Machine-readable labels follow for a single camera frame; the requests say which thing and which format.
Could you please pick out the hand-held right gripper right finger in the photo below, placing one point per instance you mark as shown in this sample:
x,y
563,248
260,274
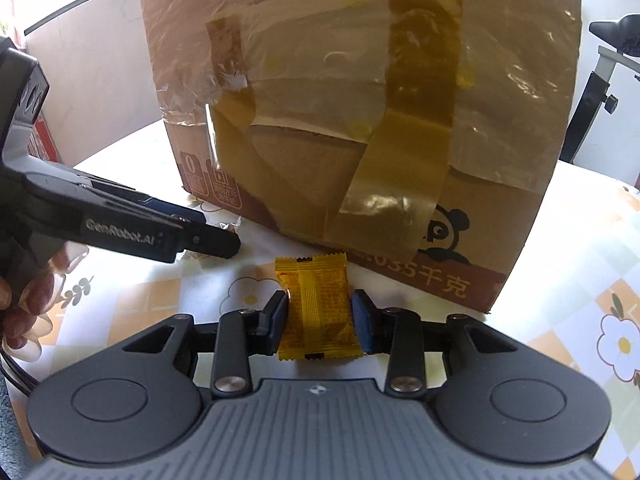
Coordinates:
x,y
361,320

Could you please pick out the taped cardboard box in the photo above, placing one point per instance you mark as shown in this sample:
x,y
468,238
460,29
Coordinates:
x,y
375,110

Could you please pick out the yellow snack packet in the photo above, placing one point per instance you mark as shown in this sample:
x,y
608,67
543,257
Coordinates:
x,y
320,305

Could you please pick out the person's left hand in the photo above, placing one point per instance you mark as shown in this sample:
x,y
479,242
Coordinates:
x,y
35,300

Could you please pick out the black exercise bike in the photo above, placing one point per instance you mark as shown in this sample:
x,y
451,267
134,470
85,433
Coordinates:
x,y
595,95

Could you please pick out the clear candy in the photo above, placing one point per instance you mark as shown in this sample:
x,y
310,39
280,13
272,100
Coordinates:
x,y
230,224

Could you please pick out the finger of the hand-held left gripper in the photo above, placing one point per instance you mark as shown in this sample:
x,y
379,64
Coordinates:
x,y
175,210
210,244

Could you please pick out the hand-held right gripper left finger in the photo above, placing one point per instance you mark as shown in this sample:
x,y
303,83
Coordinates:
x,y
277,320

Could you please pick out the red printed box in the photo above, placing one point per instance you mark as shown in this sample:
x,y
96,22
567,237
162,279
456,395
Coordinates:
x,y
42,135

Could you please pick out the floral checked tablecloth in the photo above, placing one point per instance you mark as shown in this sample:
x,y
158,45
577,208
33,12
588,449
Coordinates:
x,y
150,300

